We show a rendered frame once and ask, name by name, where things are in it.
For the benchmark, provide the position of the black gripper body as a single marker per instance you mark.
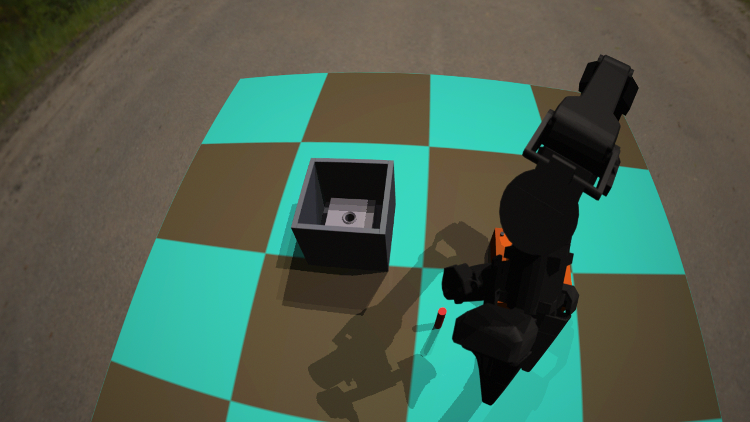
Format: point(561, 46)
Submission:
point(534, 288)

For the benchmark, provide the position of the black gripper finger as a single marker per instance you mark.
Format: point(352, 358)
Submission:
point(548, 329)
point(495, 375)

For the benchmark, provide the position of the dark red peg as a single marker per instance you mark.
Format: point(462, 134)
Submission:
point(440, 318)

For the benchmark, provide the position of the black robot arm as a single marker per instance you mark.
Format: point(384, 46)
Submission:
point(539, 208)

